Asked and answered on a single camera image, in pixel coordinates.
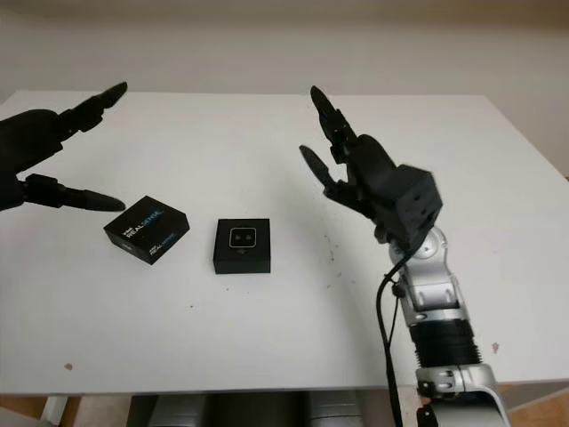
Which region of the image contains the black camera box base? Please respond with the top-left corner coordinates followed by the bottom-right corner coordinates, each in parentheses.
top-left (212, 216), bottom-right (273, 276)

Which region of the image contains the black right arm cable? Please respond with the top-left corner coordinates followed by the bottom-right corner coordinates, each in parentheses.
top-left (375, 248), bottom-right (420, 427)

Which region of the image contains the grey robot lower body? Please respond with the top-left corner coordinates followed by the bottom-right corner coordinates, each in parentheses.
top-left (146, 390), bottom-right (371, 427)

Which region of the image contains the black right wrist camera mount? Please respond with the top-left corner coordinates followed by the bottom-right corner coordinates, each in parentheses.
top-left (385, 163), bottom-right (445, 251)

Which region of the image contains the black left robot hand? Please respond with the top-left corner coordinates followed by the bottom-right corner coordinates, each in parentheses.
top-left (0, 81), bottom-right (130, 214)

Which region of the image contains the black intel box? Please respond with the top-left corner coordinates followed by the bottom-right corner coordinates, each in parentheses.
top-left (102, 194), bottom-right (194, 268)

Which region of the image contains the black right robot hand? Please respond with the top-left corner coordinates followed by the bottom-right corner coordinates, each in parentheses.
top-left (298, 85), bottom-right (402, 246)

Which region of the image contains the white table leg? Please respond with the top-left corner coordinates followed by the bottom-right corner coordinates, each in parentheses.
top-left (41, 394), bottom-right (68, 427)

